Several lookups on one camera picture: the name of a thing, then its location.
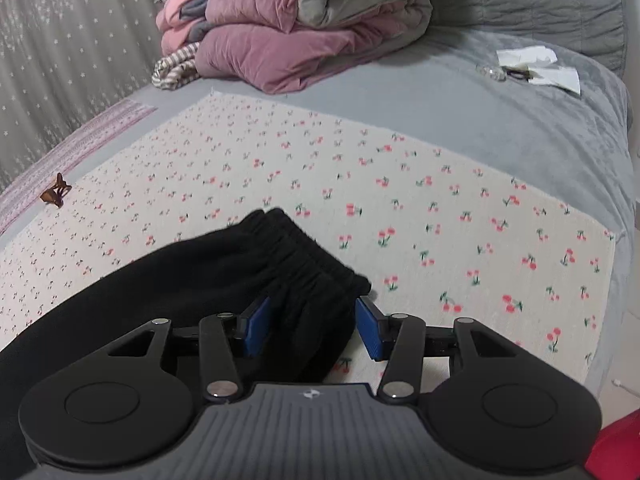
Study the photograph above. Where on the white tissue paper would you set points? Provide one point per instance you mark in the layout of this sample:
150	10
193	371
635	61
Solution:
539	65

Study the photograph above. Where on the black pants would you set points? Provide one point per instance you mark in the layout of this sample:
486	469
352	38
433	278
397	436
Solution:
312	310

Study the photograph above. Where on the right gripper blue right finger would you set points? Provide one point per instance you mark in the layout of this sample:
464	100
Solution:
398	340

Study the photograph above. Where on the grey star curtain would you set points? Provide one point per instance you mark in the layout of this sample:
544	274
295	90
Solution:
62	63

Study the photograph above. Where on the red object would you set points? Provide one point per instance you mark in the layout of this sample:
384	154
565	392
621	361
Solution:
616	453

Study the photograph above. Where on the brown hair claw clip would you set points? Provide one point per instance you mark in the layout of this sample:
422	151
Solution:
57	191

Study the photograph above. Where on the clear glass object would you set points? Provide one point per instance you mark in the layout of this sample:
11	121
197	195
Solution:
496	73

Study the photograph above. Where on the folded mauve grey comforter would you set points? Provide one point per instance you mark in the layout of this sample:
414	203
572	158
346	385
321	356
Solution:
281	46

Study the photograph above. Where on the grey bed sheet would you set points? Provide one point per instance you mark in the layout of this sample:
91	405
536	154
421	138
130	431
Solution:
573	148

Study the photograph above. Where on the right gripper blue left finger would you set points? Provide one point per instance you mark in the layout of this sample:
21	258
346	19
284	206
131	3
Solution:
224	339

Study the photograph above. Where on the pink striped blanket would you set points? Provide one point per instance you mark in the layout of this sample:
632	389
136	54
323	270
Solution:
27	188

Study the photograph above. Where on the striped folded garment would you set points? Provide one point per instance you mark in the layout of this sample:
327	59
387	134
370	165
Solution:
176	70

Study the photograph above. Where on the cherry print bed mat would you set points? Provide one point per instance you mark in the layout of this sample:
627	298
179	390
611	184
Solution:
437	234

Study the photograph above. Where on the pink folded garment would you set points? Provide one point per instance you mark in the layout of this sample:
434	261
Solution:
175	21

